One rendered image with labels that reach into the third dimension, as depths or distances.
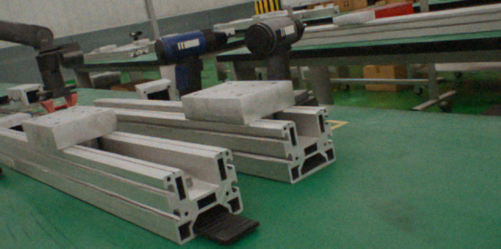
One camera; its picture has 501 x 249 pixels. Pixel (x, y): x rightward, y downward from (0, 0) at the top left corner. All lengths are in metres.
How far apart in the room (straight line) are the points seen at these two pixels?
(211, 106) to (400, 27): 1.49
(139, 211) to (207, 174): 0.10
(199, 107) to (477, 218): 0.45
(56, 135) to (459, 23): 1.58
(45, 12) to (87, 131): 11.91
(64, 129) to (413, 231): 0.56
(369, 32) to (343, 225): 1.77
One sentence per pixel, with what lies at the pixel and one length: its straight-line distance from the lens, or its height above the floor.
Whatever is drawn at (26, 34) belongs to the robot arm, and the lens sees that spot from 1.51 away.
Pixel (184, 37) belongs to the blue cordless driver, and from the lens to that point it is 1.14.
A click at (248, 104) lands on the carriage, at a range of 0.71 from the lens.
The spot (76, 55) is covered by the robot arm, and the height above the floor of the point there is 0.99.
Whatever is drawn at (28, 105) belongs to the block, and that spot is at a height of 0.80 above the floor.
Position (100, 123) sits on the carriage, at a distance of 0.87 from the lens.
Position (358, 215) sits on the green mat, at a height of 0.78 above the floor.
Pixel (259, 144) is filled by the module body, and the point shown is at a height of 0.83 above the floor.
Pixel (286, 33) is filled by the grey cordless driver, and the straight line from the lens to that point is 0.93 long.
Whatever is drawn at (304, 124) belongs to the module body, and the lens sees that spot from 0.74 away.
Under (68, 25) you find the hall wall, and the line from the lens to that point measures 12.85.
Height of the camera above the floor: 1.03
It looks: 12 degrees down
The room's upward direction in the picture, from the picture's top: 11 degrees counter-clockwise
